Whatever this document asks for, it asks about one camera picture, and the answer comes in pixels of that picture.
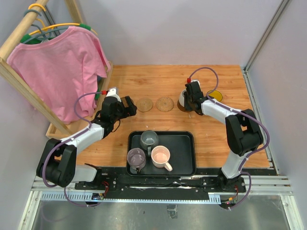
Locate cream ceramic mug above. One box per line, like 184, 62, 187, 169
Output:
178, 90, 186, 107

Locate woven rattan coaster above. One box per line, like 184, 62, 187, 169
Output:
155, 97, 174, 112
136, 98, 153, 112

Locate yellow glass mug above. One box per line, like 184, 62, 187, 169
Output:
207, 90, 222, 99

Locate grey ceramic mug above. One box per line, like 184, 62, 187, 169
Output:
140, 130, 159, 157

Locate pink ceramic mug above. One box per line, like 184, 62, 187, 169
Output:
151, 146, 173, 172

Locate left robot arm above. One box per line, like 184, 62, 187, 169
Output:
36, 96, 137, 190

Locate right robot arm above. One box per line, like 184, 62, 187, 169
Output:
183, 81, 263, 192

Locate black plastic tray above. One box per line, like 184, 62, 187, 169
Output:
126, 131, 196, 177

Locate purple glass mug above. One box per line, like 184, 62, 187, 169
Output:
127, 148, 146, 174

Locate pink t-shirt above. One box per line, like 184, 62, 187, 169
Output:
7, 26, 110, 124

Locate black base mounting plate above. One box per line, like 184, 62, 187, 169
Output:
75, 167, 247, 200

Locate grey-green clothes hanger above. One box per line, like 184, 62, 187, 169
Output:
20, 6, 60, 44

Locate wooden clothes rack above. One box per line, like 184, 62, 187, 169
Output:
0, 0, 114, 142

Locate yellow clothes hanger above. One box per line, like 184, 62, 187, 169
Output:
28, 2, 98, 36

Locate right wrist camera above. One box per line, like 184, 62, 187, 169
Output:
187, 78, 200, 85

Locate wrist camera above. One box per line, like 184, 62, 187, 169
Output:
102, 87, 121, 104
187, 78, 200, 85

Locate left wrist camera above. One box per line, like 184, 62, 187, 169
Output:
102, 87, 121, 104

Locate aluminium frame rail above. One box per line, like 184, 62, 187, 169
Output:
18, 175, 306, 230

